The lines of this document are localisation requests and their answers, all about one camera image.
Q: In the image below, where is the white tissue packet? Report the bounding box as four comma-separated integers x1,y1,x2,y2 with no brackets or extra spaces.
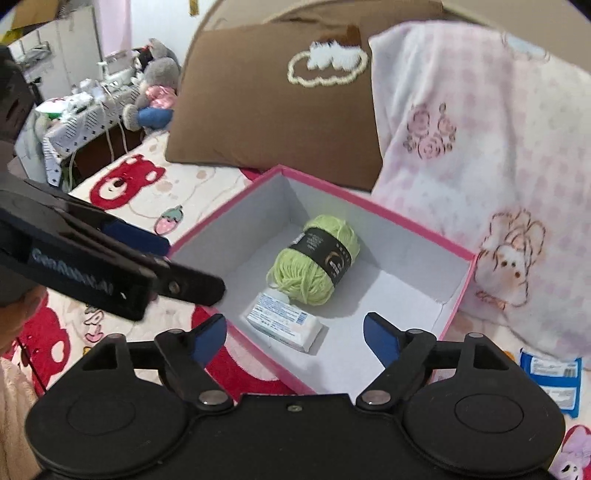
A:
241,291,324,354

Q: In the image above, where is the grey plush toy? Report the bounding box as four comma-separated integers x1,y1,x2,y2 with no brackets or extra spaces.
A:
122,39,182,131

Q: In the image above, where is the person's left hand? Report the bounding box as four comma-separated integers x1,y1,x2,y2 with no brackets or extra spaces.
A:
0,287,49,356

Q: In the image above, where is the brown pillow with cloud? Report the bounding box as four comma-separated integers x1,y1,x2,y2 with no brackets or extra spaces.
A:
165,21,384,192

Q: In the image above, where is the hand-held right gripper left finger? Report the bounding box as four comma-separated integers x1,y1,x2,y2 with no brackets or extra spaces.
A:
83,314,234,411

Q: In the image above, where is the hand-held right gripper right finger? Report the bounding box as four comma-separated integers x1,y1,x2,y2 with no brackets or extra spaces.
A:
355,312,509,410

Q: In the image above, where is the beige headboard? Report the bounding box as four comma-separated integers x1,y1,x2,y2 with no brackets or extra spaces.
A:
191,0,467,38

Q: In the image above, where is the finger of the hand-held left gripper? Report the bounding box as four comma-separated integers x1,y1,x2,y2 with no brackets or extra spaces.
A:
154,260,227,306
69,196,170,259

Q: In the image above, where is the pink plaid pillow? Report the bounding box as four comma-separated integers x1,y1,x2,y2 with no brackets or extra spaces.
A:
369,21,591,370

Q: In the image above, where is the pink cardboard box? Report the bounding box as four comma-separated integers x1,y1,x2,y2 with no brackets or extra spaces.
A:
167,166,477,395

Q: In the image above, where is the green yarn ball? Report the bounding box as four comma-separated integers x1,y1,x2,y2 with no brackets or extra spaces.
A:
267,213,362,306

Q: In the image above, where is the blue wet wipes packet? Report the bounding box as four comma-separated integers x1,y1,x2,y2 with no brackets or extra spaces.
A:
519,348,583,420

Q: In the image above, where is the white cabinet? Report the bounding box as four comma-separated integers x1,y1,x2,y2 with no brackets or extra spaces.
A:
7,7,105,104

